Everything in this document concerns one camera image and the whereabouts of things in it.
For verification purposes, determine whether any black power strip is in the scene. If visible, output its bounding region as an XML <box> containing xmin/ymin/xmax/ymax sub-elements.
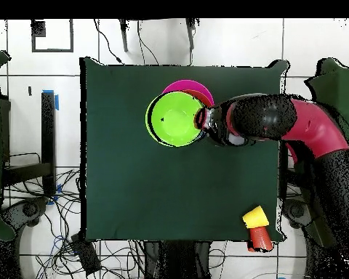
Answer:
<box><xmin>70</xmin><ymin>233</ymin><xmax>102</xmax><ymax>275</ymax></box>

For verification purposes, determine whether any dark green tablecloth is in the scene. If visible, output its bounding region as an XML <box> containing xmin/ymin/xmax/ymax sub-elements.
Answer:
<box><xmin>79</xmin><ymin>56</ymin><xmax>290</xmax><ymax>243</ymax></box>

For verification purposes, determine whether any large pink bowl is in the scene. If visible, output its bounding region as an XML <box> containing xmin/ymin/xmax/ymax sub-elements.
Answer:
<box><xmin>161</xmin><ymin>79</ymin><xmax>215</xmax><ymax>107</ymax></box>

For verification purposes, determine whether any grey square frame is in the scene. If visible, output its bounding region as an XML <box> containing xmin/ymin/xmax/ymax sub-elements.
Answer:
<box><xmin>31</xmin><ymin>18</ymin><xmax>74</xmax><ymax>54</ymax></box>

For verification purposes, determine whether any orange bowl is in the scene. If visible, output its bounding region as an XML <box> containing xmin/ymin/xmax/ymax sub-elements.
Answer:
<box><xmin>185</xmin><ymin>89</ymin><xmax>214</xmax><ymax>108</ymax></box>

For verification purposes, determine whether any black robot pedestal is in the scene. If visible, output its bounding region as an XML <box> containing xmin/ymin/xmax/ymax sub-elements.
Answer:
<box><xmin>143</xmin><ymin>240</ymin><xmax>213</xmax><ymax>279</ymax></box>

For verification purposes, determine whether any black stand leg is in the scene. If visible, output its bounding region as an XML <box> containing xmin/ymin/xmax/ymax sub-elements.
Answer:
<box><xmin>118</xmin><ymin>18</ymin><xmax>129</xmax><ymax>53</ymax></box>
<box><xmin>185</xmin><ymin>18</ymin><xmax>196</xmax><ymax>50</ymax></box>

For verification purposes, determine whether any orange cup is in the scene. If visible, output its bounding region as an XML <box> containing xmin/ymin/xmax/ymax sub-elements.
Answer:
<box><xmin>246</xmin><ymin>225</ymin><xmax>275</xmax><ymax>253</ymax></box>

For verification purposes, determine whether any black cable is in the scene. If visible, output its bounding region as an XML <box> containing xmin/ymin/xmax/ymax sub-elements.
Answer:
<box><xmin>93</xmin><ymin>18</ymin><xmax>124</xmax><ymax>65</ymax></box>

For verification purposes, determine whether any tangle of cables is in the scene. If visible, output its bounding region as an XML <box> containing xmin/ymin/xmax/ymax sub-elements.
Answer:
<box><xmin>2</xmin><ymin>152</ymin><xmax>143</xmax><ymax>279</ymax></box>

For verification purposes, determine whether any yellow cup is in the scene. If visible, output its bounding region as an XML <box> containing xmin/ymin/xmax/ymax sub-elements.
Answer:
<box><xmin>241</xmin><ymin>205</ymin><xmax>270</xmax><ymax>230</ymax></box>

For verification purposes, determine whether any green bowl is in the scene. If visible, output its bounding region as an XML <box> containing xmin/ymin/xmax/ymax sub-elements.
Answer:
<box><xmin>145</xmin><ymin>90</ymin><xmax>206</xmax><ymax>148</ymax></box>

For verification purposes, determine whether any black metal stand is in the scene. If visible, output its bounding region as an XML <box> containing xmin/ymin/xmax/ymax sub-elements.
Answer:
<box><xmin>1</xmin><ymin>91</ymin><xmax>57</xmax><ymax>197</ymax></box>

